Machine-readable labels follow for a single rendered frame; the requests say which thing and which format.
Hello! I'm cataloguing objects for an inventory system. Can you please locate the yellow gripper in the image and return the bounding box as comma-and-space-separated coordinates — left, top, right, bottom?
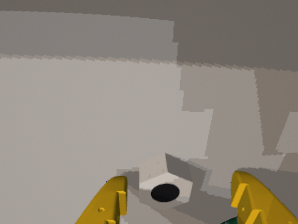
75, 171, 298, 224

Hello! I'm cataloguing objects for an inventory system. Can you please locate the green aa battery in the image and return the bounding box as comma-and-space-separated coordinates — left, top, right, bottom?
221, 216, 238, 224

